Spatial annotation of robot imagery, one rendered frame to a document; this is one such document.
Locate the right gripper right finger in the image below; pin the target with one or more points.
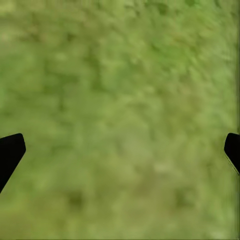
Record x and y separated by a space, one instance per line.
232 149

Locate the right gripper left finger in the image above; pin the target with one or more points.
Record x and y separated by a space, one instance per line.
12 149

